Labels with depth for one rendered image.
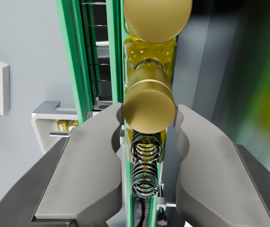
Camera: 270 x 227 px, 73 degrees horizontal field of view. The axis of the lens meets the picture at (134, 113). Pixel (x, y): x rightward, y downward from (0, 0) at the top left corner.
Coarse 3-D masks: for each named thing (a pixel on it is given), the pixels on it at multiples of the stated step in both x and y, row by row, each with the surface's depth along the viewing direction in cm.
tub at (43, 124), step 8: (32, 120) 54; (40, 120) 57; (48, 120) 61; (56, 120) 62; (72, 120) 62; (40, 128) 57; (48, 128) 61; (56, 128) 64; (40, 136) 57; (48, 136) 62; (40, 144) 58; (48, 144) 62
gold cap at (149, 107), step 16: (128, 80) 14; (144, 80) 12; (160, 80) 12; (128, 96) 11; (144, 96) 11; (160, 96) 11; (128, 112) 12; (144, 112) 12; (160, 112) 11; (144, 128) 12; (160, 128) 12
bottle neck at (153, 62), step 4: (144, 60) 17; (148, 60) 17; (152, 60) 17; (156, 60) 17; (140, 64) 16; (144, 64) 16; (148, 64) 16; (152, 64) 16; (156, 64) 16; (160, 64) 17; (136, 68) 17
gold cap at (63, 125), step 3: (60, 120) 60; (63, 120) 60; (66, 120) 60; (57, 123) 59; (60, 123) 59; (63, 123) 59; (66, 123) 59; (60, 126) 59; (63, 126) 59; (66, 126) 60; (60, 129) 60; (63, 129) 60; (66, 129) 60
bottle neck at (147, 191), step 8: (136, 160) 22; (136, 168) 21; (144, 168) 21; (152, 168) 21; (136, 176) 20; (144, 176) 20; (152, 176) 20; (136, 184) 19; (144, 184) 19; (152, 184) 19; (136, 192) 20; (144, 192) 21; (152, 192) 20
